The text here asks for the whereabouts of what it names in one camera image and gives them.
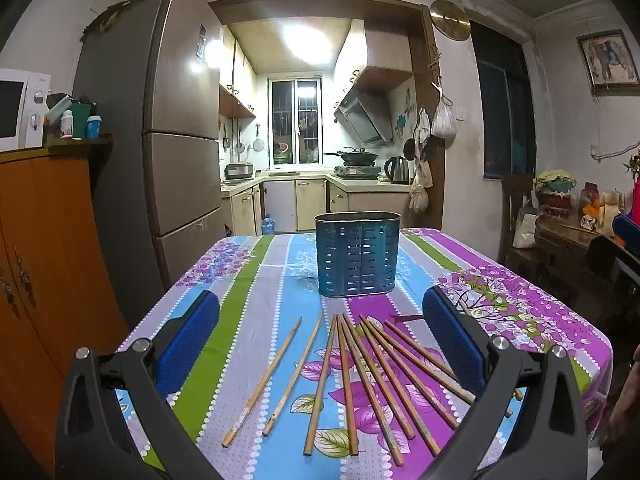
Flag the white hanging plastic bag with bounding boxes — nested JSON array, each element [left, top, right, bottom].
[[431, 96, 457, 140]]

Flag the floral striped tablecloth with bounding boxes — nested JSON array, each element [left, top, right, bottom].
[[131, 229, 613, 479]]

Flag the kitchen window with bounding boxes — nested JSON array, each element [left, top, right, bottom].
[[269, 77, 322, 166]]

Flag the framed wall picture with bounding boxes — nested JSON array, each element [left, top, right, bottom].
[[577, 29, 639, 96]]

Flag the red thermos bottle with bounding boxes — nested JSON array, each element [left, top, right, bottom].
[[629, 178, 640, 226]]

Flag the white microwave oven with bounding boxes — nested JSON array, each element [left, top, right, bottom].
[[0, 68, 51, 152]]

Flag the potted plant with flowers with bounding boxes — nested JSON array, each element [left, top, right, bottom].
[[534, 169, 577, 216]]

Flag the dark window with curtain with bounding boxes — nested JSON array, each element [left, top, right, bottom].
[[471, 22, 536, 180]]

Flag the blue lidded container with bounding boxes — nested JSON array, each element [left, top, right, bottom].
[[86, 115, 102, 140]]

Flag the blue perforated utensil holder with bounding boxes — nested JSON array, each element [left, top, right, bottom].
[[314, 211, 400, 298]]

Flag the orange wooden cabinet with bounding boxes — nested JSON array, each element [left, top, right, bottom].
[[1, 146, 128, 474]]

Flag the person's right hand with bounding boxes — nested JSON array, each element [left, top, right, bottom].
[[601, 346, 640, 463]]

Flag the range hood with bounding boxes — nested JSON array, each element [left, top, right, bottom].
[[334, 88, 394, 144]]

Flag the bronze three-door refrigerator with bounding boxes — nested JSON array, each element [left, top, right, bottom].
[[74, 0, 224, 325]]

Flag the black wok on stove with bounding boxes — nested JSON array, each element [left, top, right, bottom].
[[324, 148, 378, 167]]

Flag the white medicine bottle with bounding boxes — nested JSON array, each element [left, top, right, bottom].
[[60, 108, 74, 139]]

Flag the silver rice cooker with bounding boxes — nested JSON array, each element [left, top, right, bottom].
[[224, 162, 254, 180]]

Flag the gold round wall clock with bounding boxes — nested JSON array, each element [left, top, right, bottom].
[[430, 0, 471, 41]]

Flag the wooden chair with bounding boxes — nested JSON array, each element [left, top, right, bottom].
[[498, 174, 541, 284]]

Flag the green box on cabinet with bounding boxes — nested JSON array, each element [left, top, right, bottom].
[[70, 102, 92, 139]]

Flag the dark wooden side table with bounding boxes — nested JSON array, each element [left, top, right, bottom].
[[535, 214, 611, 318]]

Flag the steel electric kettle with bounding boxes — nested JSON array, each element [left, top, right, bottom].
[[384, 156, 409, 184]]

